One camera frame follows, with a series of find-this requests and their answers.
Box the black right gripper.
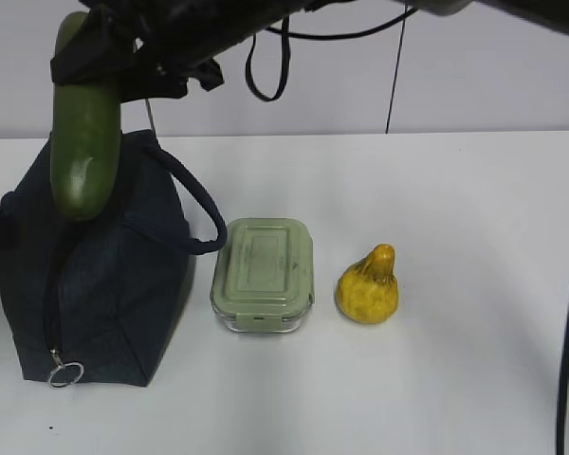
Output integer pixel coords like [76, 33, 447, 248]
[50, 1, 224, 102]

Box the green cucumber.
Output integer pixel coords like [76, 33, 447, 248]
[49, 10, 122, 223]

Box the dark blue zipper bag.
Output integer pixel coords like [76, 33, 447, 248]
[0, 130, 228, 388]

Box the green lidded glass container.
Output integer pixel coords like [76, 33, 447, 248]
[211, 218, 315, 334]

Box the yellow pear-shaped gourd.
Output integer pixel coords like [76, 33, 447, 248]
[335, 244, 399, 324]

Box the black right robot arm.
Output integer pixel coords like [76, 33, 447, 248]
[50, 0, 467, 102]

